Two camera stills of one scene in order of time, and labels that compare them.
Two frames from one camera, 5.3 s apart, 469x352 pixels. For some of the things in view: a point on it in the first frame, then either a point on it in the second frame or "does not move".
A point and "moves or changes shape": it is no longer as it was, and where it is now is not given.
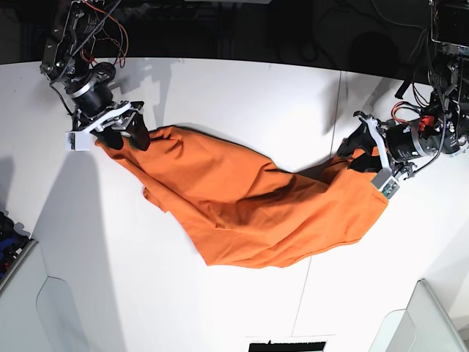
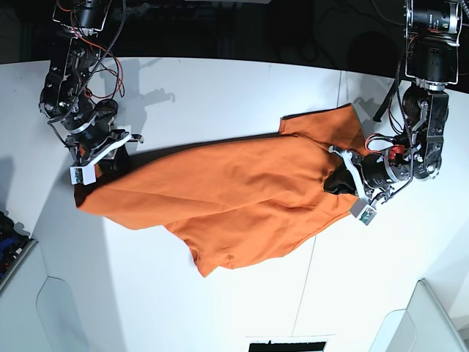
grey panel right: x=424 y=325 does not move
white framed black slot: x=305 y=343 does not move
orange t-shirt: x=242 y=210 moves or changes shape
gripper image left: x=96 y=111 -> x=96 y=154
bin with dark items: x=15 y=248 does not move
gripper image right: x=397 y=144 -> x=373 y=173
